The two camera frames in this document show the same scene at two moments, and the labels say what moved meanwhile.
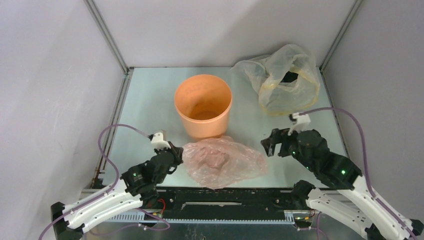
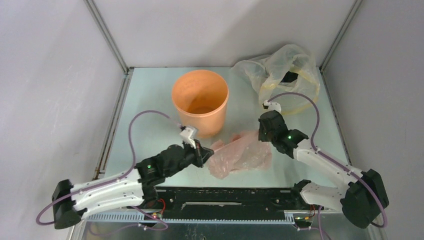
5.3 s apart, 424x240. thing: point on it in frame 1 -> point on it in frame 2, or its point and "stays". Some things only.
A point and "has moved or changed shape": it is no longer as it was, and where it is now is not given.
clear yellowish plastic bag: (287, 79) stays
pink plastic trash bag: (218, 162) has moved or changed shape
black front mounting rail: (223, 204) stays
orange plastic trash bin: (204, 102) stays
